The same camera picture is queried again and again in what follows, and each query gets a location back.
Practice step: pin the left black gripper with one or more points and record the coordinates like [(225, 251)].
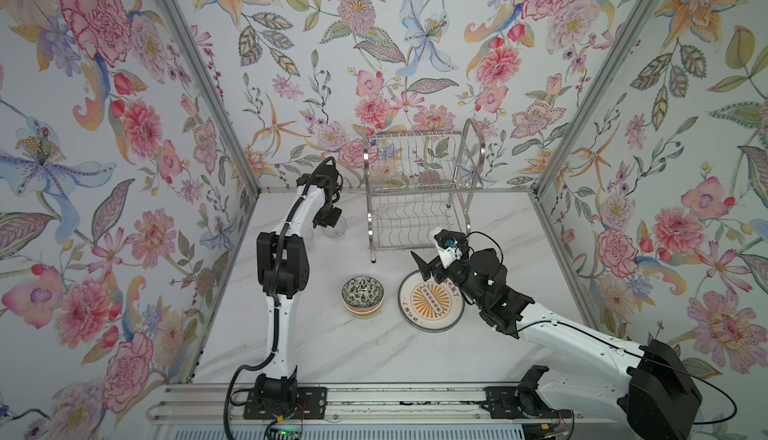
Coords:
[(327, 216)]

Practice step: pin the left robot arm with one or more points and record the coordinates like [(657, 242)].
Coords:
[(283, 272)]

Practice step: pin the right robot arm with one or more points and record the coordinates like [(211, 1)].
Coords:
[(644, 386)]

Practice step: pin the chrome two-tier dish rack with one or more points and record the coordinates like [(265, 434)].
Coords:
[(418, 181)]

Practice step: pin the red patterned bowl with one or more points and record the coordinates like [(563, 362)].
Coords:
[(362, 293)]

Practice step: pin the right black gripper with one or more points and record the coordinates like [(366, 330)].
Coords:
[(435, 266)]

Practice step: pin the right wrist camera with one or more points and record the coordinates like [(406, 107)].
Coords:
[(451, 246)]

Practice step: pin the orange white bowl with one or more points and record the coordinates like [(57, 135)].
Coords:
[(363, 313)]

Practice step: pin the patterned plate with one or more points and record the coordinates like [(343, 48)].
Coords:
[(429, 306)]

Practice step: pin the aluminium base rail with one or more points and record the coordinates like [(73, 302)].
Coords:
[(364, 411)]

